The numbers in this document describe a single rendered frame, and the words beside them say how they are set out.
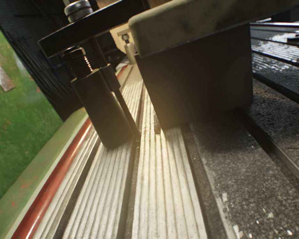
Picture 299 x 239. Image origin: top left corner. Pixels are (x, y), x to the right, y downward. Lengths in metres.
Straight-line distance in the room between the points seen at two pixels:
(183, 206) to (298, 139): 0.17
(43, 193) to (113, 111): 0.21
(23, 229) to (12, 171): 0.55
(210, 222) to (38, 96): 1.06
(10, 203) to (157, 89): 0.43
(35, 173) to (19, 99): 0.56
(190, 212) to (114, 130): 0.20
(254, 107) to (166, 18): 0.22
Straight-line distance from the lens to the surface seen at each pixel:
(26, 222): 0.37
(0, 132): 0.91
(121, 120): 0.33
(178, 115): 0.32
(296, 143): 0.27
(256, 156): 0.25
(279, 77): 0.45
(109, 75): 0.30
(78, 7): 0.29
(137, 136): 0.35
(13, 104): 1.00
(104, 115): 0.32
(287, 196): 0.22
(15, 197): 0.53
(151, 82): 0.29
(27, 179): 0.55
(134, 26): 0.21
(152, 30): 0.21
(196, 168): 0.26
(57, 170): 0.43
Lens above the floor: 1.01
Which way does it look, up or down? 30 degrees down
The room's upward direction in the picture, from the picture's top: 22 degrees counter-clockwise
